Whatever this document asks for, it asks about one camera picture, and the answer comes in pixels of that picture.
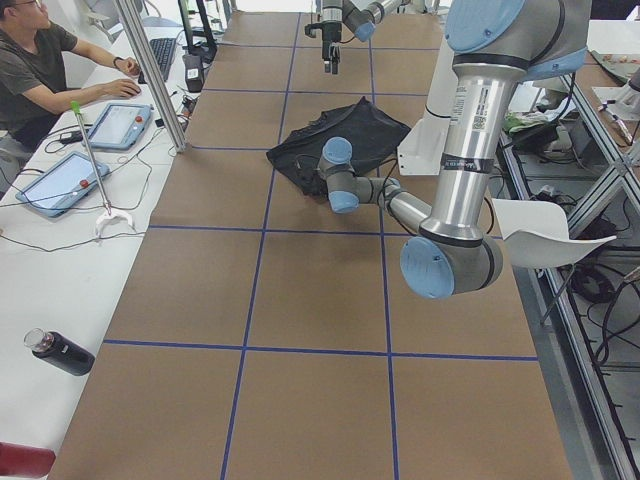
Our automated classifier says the black box on table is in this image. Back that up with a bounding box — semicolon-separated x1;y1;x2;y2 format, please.
182;54;204;93

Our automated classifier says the aluminium frame post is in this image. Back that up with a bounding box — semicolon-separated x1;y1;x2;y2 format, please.
114;0;187;153

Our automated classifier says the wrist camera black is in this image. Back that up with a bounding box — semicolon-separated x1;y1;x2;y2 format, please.
304;23;322;38

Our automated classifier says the far teach pendant tablet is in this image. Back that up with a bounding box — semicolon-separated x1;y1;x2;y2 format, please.
88;102;153;151

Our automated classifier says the near teach pendant tablet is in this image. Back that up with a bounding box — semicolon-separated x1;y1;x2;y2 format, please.
15;152;97;218

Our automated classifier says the red bottle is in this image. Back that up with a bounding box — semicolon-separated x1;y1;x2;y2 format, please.
1;442;56;479

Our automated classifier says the seated person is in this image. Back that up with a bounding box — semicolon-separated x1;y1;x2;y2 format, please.
1;1;141;155

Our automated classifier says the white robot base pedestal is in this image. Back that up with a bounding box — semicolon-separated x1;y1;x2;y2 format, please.
397;38;458;176

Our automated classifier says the white plastic chair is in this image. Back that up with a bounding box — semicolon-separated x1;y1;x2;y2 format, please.
493;199;617;269

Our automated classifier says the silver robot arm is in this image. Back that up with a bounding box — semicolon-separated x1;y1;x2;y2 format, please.
318;1;591;299
304;0;410;75

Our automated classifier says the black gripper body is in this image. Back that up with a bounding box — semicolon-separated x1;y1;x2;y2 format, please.
321;21;342;60

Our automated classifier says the black printed t-shirt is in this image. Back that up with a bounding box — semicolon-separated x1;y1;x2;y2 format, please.
265;96;412;197

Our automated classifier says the black water bottle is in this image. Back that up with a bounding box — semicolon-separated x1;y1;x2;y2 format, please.
23;328;95;376

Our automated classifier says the teach pendant tablet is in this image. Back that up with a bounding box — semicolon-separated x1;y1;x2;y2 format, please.
15;152;97;218
88;102;153;151

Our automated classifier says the reacher grabber stick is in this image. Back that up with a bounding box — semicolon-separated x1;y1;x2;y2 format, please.
70;100;135;238

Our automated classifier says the black keyboard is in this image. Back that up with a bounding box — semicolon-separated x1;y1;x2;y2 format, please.
149;37;177;81

